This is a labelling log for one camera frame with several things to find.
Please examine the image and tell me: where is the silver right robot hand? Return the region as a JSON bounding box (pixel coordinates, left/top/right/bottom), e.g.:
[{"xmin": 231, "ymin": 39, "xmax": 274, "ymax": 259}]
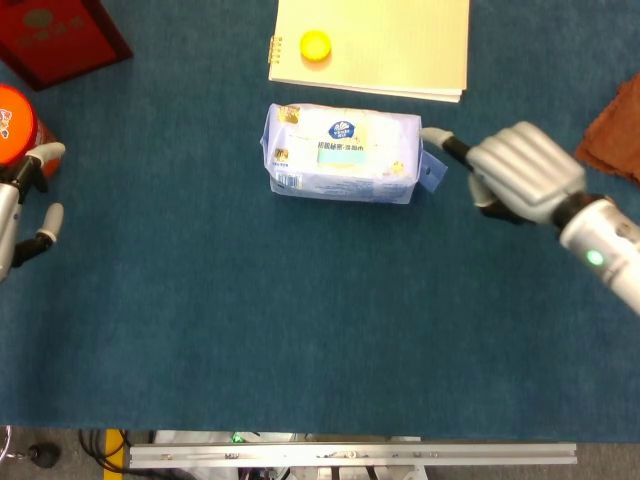
[{"xmin": 418, "ymin": 121, "xmax": 587, "ymax": 226}]

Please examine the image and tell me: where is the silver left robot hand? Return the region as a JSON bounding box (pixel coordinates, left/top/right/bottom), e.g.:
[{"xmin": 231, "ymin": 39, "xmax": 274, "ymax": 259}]
[{"xmin": 0, "ymin": 141, "xmax": 67, "ymax": 284}]

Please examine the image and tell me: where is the blue tissue pack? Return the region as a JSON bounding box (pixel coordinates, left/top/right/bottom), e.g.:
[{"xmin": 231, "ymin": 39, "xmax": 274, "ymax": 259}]
[{"xmin": 259, "ymin": 102, "xmax": 450, "ymax": 206}]

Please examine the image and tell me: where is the brown orange folded cloth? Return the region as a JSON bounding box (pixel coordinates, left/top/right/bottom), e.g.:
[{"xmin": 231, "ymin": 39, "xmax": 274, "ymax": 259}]
[{"xmin": 572, "ymin": 71, "xmax": 640, "ymax": 189}]

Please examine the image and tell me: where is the orange snack canister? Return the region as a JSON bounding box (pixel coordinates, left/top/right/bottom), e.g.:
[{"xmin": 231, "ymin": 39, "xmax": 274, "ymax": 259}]
[{"xmin": 0, "ymin": 83, "xmax": 62, "ymax": 179}]

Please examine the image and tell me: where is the cream spiral notebook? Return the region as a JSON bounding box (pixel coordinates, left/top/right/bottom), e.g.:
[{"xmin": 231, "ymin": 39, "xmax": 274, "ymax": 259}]
[{"xmin": 267, "ymin": 0, "xmax": 472, "ymax": 105}]

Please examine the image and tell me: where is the red certificate box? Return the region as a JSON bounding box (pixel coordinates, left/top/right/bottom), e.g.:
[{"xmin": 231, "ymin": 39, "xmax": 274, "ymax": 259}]
[{"xmin": 0, "ymin": 0, "xmax": 135, "ymax": 92}]

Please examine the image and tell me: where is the black round knob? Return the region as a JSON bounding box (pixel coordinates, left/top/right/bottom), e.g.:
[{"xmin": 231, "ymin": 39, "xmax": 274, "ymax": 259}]
[{"xmin": 27, "ymin": 442, "xmax": 62, "ymax": 469}]

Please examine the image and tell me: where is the yellow bottle cap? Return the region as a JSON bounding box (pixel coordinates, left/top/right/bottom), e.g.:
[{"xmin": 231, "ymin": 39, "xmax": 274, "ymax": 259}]
[{"xmin": 299, "ymin": 30, "xmax": 333, "ymax": 63}]

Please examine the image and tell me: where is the teal felt table cover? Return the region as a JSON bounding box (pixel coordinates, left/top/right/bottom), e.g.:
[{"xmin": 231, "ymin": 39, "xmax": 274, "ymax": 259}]
[{"xmin": 0, "ymin": 0, "xmax": 640, "ymax": 444}]

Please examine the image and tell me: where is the black cable bundle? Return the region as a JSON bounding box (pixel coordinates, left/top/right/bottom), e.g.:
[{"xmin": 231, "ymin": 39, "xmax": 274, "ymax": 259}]
[{"xmin": 77, "ymin": 428, "xmax": 132, "ymax": 474}]

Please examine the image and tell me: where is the aluminium profile rail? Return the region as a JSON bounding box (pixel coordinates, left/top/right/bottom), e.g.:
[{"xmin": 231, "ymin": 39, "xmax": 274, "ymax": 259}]
[{"xmin": 128, "ymin": 442, "xmax": 579, "ymax": 470}]

